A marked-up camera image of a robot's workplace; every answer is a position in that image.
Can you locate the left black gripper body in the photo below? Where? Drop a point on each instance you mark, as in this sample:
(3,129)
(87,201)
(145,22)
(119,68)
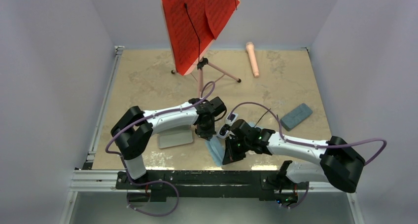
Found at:
(207,130)

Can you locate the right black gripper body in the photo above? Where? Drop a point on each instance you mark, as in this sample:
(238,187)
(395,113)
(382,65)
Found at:
(237,148)

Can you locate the light blue cleaning cloth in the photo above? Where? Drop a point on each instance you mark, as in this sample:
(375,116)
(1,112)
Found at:
(216,152)

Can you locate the pink glasses case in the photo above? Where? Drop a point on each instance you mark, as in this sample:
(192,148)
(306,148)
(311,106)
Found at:
(174,137)

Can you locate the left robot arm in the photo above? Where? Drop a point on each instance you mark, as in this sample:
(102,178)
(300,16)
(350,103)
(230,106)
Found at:
(134,129)

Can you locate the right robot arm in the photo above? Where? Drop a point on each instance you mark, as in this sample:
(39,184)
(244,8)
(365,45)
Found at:
(320,160)

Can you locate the black sunglasses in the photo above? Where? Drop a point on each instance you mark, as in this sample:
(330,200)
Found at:
(268,119)

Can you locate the pink music stand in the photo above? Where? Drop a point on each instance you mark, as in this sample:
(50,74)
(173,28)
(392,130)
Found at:
(203,71)

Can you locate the blue glasses case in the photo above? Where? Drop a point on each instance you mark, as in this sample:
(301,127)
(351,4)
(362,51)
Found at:
(293,118)

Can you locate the pink toy microphone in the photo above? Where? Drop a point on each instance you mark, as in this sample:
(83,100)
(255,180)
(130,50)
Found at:
(252,58)

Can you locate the white frame sunglasses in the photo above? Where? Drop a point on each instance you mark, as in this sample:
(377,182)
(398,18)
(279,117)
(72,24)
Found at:
(223,131)

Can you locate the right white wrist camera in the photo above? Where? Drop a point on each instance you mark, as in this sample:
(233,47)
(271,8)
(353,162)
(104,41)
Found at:
(231,118)

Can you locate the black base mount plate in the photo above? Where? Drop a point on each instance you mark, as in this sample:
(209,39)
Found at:
(161,184)

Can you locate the aluminium frame rail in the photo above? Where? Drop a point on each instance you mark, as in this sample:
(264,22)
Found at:
(85,179)

